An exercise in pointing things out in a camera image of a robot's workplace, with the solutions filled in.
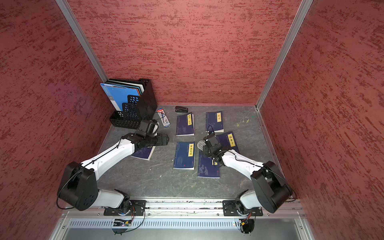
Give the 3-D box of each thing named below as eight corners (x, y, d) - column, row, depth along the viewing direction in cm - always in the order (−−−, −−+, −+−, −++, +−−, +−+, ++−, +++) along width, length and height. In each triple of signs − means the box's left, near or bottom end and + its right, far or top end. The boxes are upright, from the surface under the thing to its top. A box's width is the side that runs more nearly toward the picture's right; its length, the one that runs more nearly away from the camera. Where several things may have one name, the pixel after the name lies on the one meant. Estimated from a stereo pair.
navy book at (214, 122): (205, 133, 107) (206, 130, 104) (204, 113, 119) (205, 110, 116) (223, 133, 107) (224, 130, 104) (221, 113, 119) (221, 110, 116)
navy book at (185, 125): (175, 135, 105) (174, 133, 102) (177, 115, 117) (177, 113, 114) (194, 135, 105) (194, 133, 102) (194, 115, 117) (194, 113, 114)
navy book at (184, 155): (173, 169, 89) (172, 168, 87) (175, 142, 101) (175, 141, 99) (195, 169, 89) (195, 168, 88) (195, 143, 101) (195, 141, 99)
